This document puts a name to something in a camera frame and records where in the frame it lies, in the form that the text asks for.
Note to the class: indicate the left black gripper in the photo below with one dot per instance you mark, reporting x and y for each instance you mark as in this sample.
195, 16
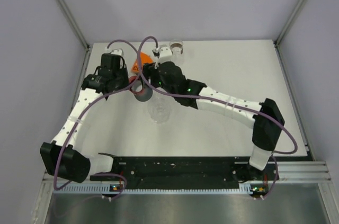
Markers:
123, 69

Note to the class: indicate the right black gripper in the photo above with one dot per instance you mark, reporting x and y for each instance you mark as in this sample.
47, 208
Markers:
151, 71

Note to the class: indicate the orange coffee filter box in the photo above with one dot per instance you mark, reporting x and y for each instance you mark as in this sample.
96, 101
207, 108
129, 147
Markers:
145, 59

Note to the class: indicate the dark carafe with red lid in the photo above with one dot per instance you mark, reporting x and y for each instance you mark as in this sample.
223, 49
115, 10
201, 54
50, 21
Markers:
141, 92

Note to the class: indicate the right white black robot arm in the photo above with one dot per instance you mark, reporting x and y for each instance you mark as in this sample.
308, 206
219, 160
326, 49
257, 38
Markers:
263, 118

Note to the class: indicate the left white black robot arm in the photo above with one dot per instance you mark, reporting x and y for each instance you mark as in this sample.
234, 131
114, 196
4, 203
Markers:
63, 156

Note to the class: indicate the clear glass flask with coffee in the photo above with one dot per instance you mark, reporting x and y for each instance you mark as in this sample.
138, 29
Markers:
177, 48

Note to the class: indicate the clear glass dripper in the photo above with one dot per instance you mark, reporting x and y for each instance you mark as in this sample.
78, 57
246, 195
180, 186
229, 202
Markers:
159, 110

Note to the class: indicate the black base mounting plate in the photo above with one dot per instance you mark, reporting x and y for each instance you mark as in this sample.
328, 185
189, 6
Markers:
186, 173

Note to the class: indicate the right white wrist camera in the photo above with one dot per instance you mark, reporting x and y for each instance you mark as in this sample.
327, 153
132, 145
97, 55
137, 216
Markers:
162, 53

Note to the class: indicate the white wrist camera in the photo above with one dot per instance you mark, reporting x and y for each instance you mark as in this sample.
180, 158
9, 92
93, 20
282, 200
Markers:
162, 53
112, 51

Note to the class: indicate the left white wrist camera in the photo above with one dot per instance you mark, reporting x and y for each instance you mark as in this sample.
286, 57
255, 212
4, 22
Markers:
112, 51

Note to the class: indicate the left aluminium frame post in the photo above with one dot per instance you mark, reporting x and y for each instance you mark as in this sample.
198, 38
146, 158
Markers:
72, 23

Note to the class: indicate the aluminium frame post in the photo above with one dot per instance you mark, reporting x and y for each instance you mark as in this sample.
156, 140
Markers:
290, 21
72, 23

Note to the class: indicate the right aluminium frame post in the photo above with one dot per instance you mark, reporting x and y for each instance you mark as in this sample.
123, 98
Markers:
290, 21

